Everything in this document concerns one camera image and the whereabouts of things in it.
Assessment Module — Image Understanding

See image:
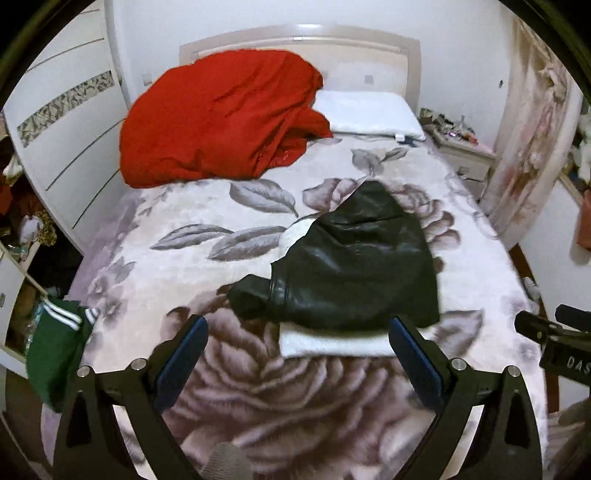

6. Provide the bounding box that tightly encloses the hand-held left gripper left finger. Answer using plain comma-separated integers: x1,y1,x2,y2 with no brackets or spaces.
53,314,209,480

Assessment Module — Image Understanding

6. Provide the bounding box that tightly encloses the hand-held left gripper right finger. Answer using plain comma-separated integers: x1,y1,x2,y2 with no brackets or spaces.
389,315,543,480

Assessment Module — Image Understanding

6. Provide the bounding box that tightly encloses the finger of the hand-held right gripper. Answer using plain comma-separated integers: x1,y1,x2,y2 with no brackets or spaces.
515,311,561,344
555,304,591,333

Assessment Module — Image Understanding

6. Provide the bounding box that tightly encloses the black leather jacket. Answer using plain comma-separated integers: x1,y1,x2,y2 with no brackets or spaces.
228,180,441,332

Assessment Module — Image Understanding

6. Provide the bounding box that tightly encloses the person's right forearm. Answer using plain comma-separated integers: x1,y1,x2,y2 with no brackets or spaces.
547,399,591,480

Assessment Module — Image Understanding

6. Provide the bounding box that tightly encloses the white wardrobe with clothes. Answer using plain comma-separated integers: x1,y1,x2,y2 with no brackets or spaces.
2,0,136,259

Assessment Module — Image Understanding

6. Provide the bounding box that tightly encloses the white folded towel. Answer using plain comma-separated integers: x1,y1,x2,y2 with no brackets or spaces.
278,218,403,360

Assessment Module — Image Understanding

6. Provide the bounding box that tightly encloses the bed with floral blanket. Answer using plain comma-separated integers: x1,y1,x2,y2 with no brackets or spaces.
41,134,551,480

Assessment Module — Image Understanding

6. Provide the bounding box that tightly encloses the green garment with white stripes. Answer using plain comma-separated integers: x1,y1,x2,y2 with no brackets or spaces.
25,299,100,414

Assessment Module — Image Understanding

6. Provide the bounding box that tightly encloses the white drawer unit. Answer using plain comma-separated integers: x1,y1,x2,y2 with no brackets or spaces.
0,240,52,366

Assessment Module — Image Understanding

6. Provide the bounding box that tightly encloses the white nightstand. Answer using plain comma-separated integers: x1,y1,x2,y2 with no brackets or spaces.
431,124,498,186

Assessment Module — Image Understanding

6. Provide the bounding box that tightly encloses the pink floral curtain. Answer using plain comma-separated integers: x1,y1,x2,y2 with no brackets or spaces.
479,18,586,250

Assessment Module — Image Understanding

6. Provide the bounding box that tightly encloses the leopard print cloth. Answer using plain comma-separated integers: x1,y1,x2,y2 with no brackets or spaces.
19,210,58,252

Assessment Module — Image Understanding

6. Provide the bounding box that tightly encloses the clutter of small toiletries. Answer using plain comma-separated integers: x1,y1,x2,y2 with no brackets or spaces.
419,107,483,145

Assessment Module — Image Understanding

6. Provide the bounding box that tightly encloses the red duvet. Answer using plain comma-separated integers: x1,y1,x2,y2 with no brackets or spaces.
119,50,334,189

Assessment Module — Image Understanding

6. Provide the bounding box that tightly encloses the white pillow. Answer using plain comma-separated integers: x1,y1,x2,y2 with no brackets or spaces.
311,90,426,141

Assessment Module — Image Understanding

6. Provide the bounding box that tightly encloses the beige bed headboard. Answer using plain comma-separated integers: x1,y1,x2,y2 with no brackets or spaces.
178,37,422,121

